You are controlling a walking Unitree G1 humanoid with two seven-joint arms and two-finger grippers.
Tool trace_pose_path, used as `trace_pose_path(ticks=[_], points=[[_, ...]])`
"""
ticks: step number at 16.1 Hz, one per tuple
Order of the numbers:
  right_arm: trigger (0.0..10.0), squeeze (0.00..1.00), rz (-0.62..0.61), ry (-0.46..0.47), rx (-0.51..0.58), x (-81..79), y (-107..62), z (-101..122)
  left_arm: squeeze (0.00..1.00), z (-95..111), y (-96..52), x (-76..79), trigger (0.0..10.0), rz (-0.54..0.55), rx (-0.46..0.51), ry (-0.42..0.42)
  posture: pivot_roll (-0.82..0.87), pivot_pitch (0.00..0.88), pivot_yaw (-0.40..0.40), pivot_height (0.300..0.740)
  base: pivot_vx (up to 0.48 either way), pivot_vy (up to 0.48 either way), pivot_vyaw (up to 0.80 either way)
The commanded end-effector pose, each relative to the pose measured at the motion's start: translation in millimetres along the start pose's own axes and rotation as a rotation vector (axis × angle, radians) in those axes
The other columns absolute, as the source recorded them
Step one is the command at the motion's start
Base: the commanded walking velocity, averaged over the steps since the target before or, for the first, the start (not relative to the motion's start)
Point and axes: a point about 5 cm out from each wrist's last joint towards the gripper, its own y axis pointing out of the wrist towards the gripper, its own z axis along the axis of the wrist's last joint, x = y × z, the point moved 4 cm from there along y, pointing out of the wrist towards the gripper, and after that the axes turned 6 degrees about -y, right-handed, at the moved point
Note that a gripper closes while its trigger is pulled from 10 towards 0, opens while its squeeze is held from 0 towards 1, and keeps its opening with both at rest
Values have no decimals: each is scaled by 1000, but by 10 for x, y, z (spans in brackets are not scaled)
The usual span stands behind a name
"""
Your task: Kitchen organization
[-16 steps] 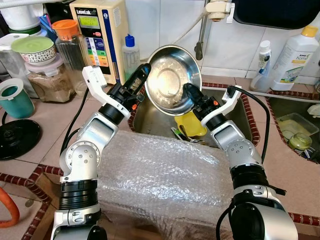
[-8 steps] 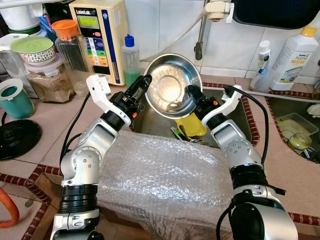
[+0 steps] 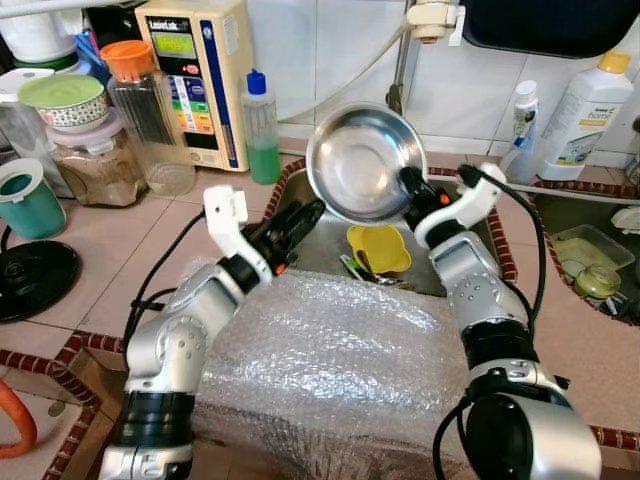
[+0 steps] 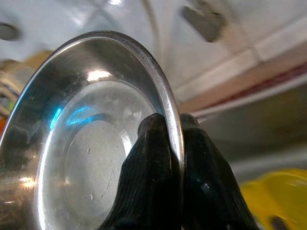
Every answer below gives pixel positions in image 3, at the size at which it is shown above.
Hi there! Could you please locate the white kettle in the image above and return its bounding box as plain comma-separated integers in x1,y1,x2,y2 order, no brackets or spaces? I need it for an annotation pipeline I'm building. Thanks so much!
0,5,81,66

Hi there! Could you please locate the grey counter hose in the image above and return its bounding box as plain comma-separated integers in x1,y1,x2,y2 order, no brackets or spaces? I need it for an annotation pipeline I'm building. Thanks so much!
283,150,640,206

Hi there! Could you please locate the small white spray bottle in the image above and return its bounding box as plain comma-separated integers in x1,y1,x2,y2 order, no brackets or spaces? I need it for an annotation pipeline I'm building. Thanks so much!
500,80,543,184

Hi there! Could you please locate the small green glass jar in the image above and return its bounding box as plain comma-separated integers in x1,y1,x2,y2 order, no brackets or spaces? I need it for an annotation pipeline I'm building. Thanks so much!
575,263,623,301

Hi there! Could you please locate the dark kitchen utensil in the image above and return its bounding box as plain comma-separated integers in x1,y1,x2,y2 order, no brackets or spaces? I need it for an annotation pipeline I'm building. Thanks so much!
338,253,406,291

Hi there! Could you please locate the cream water ioniser machine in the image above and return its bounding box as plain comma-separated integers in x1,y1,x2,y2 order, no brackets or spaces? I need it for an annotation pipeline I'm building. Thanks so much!
135,0,256,171

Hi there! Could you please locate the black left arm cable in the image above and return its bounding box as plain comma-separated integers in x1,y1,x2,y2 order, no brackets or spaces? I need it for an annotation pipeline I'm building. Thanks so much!
122,208,211,351

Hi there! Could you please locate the curved white hose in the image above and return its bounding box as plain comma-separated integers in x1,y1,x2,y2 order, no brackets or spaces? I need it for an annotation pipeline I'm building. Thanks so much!
275,30,411,126

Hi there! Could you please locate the green dish soap bottle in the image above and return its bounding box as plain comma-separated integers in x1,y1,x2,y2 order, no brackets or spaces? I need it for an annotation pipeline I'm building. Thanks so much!
243,70,284,186

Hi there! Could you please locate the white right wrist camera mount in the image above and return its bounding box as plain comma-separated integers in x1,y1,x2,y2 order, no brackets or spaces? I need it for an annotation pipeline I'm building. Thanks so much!
415,163,508,246

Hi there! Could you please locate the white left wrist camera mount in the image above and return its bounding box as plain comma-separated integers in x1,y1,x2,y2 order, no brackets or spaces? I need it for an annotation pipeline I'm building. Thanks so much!
203,185,273,283

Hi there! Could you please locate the white round lid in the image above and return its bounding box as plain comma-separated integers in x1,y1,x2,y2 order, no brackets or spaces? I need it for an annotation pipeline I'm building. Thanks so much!
612,205,640,233

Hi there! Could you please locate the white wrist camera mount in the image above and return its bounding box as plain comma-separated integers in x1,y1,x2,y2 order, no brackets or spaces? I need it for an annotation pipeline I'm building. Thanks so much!
203,185,273,283
415,163,508,246

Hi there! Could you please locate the teal mug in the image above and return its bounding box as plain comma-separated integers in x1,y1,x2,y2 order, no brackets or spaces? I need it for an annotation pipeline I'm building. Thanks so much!
0,158,68,241

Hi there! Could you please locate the white detergent bottle yellow cap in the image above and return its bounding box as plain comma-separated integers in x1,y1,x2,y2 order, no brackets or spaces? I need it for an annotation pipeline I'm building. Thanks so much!
540,50,636,183

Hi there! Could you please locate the orange hose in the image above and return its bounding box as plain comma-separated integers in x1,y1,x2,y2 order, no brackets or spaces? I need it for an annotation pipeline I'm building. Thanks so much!
0,378,39,459

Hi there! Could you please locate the dark plastic basin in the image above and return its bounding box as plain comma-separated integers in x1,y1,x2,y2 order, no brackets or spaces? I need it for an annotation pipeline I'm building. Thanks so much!
462,0,640,59

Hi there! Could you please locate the clear plastic food container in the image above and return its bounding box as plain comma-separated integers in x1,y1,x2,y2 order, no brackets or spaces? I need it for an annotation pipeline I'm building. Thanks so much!
553,223,636,276

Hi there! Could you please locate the steel bowl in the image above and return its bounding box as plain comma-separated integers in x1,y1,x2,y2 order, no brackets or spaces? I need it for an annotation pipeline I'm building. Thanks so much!
305,103,429,226

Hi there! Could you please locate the clear glass jug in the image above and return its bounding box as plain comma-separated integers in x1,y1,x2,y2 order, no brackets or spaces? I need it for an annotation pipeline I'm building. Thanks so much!
0,68,56,166

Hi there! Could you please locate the bubble wrap sheet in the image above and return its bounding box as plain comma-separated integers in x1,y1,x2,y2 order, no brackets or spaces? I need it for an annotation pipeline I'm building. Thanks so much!
190,270,501,471

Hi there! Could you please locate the patterned bowl green lid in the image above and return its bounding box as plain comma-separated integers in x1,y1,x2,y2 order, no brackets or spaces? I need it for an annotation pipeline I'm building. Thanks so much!
18,73,109,131

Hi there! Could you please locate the black round lid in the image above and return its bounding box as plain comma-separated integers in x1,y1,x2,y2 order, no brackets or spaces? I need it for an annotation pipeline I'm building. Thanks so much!
0,240,81,323

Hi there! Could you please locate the steel sink basin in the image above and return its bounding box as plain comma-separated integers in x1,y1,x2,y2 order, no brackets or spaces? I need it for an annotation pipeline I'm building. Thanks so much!
270,165,521,296
535,190,640,326

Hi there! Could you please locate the clear jar orange lid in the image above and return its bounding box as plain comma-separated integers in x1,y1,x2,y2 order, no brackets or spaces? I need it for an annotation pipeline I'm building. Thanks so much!
100,40,199,196

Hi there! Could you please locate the chrome tap white filter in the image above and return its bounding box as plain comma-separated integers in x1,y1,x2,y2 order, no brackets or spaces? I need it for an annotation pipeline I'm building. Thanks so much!
387,0,466,116

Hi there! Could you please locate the brown powder jar pink lid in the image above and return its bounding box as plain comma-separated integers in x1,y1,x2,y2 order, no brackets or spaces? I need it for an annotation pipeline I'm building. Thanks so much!
45,112,149,208

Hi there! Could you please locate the blue plastic container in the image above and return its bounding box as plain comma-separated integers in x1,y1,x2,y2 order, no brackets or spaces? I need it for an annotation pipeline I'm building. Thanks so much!
75,30,111,81

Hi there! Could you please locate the yellow plastic cup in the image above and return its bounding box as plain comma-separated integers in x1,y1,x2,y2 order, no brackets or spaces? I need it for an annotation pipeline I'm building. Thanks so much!
346,225,413,276

